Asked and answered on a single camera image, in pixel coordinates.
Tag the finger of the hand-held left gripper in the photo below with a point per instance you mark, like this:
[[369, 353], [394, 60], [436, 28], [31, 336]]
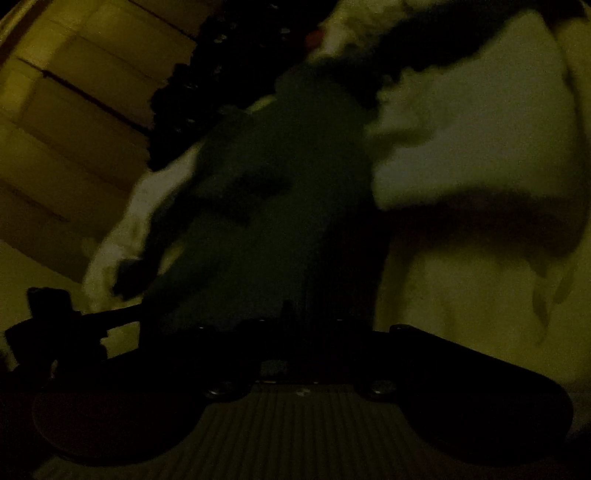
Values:
[[113, 316]]

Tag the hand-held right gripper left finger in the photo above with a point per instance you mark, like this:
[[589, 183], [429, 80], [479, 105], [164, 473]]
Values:
[[198, 344]]

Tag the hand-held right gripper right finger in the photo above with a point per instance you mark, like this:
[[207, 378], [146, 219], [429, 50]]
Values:
[[438, 345]]

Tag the dark green small garment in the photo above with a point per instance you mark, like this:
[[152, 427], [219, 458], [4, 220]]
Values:
[[286, 194]]

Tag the white blanket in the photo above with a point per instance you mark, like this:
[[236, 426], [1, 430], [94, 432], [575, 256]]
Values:
[[480, 194]]

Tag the black dotted cloth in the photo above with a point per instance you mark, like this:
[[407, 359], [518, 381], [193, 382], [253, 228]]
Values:
[[221, 69]]

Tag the small red item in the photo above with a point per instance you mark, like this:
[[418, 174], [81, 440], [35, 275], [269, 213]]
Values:
[[314, 38]]

